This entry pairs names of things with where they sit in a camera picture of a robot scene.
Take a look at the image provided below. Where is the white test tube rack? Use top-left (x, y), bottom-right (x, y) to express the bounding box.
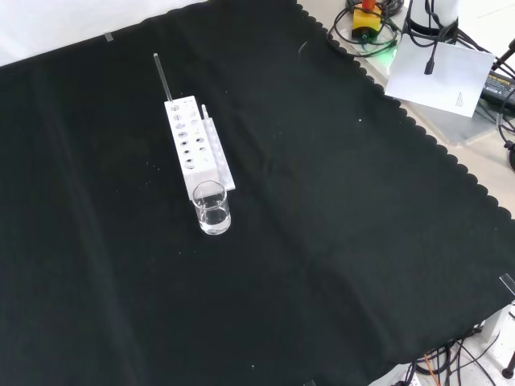
top-left (163, 95), bottom-right (237, 201)

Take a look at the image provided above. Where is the clear glass rod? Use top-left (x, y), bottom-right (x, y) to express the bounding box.
top-left (153, 52), bottom-right (175, 104)

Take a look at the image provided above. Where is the small glass beaker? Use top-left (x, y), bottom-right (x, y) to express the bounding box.
top-left (192, 181), bottom-right (232, 236)

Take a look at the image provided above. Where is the black bench cloth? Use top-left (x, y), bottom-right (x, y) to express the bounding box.
top-left (0, 0), bottom-right (515, 386)

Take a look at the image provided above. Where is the pale base board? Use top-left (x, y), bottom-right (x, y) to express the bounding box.
top-left (328, 0), bottom-right (515, 148)

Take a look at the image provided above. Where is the yellow stop button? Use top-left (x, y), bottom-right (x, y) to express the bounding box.
top-left (352, 0), bottom-right (382, 42)

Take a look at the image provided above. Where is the white paper sheet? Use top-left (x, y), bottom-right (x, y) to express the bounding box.
top-left (385, 39), bottom-right (496, 118)

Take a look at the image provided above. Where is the black power adapter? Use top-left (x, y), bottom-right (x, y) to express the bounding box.
top-left (477, 70), bottom-right (515, 114)

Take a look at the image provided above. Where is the black looped cable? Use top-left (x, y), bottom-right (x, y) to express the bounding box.
top-left (327, 0), bottom-right (403, 56)

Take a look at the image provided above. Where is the black cable with plug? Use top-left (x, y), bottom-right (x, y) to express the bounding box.
top-left (423, 18), bottom-right (459, 76)

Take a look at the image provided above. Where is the orange cable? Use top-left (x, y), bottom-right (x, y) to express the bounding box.
top-left (414, 352), bottom-right (444, 377)

